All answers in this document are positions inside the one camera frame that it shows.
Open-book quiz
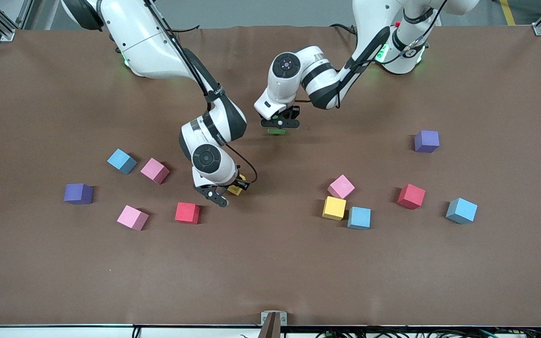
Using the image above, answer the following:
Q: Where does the blue foam cube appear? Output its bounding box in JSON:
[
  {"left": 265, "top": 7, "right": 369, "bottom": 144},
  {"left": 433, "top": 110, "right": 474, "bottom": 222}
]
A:
[
  {"left": 348, "top": 207, "right": 372, "bottom": 230},
  {"left": 446, "top": 197, "right": 478, "bottom": 224},
  {"left": 107, "top": 149, "right": 138, "bottom": 175}
]

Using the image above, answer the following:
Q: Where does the purple foam cube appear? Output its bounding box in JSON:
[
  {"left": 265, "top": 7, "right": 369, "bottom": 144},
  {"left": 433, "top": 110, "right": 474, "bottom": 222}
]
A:
[
  {"left": 414, "top": 130, "right": 440, "bottom": 154},
  {"left": 63, "top": 183, "right": 93, "bottom": 205}
]

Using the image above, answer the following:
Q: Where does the brown table cover mat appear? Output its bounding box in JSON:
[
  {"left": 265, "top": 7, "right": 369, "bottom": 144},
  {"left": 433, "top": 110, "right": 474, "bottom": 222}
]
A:
[{"left": 0, "top": 23, "right": 541, "bottom": 328}]

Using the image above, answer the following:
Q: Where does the pink foam cube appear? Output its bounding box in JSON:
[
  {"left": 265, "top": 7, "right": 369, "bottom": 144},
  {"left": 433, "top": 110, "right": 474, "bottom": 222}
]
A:
[
  {"left": 116, "top": 205, "right": 150, "bottom": 231},
  {"left": 327, "top": 174, "right": 356, "bottom": 200},
  {"left": 140, "top": 158, "right": 170, "bottom": 185}
]

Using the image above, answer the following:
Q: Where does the yellow foam cube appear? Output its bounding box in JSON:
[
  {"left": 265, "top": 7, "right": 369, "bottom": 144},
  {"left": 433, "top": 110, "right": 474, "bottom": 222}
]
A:
[
  {"left": 322, "top": 196, "right": 347, "bottom": 221},
  {"left": 227, "top": 175, "right": 247, "bottom": 196}
]

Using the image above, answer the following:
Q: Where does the red foam cube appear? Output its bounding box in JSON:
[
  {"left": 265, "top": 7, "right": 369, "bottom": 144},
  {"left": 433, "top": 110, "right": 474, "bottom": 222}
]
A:
[
  {"left": 175, "top": 202, "right": 201, "bottom": 224},
  {"left": 397, "top": 184, "right": 426, "bottom": 210}
]

